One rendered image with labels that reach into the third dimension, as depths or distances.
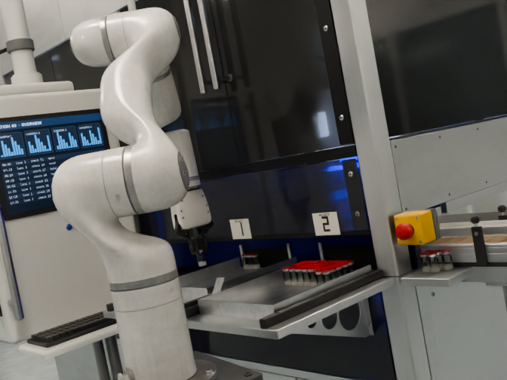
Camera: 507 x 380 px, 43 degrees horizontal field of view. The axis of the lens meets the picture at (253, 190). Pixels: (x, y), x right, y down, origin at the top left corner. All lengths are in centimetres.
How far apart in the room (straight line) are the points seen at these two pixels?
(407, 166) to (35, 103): 117
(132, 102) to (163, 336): 42
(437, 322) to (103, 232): 95
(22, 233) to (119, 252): 102
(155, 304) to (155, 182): 21
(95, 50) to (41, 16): 144
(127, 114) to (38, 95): 101
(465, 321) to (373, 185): 49
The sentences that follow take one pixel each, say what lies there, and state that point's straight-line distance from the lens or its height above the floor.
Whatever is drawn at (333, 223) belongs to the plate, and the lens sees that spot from 166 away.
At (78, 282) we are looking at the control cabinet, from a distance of 216.
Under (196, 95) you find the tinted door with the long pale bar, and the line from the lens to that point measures 200.
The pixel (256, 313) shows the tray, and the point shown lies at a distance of 140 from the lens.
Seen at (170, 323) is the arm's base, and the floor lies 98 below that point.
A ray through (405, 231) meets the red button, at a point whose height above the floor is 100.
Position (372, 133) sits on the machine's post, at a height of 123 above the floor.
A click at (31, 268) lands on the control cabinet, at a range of 210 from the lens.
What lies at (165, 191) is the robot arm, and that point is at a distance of 107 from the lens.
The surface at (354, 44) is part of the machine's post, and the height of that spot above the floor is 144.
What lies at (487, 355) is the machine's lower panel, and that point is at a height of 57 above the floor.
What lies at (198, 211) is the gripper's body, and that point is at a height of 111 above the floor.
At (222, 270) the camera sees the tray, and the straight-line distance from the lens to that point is 204.
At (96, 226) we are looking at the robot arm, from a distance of 110.
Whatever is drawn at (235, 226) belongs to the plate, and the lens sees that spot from 193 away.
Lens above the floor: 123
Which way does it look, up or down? 3 degrees down
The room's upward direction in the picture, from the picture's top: 10 degrees counter-clockwise
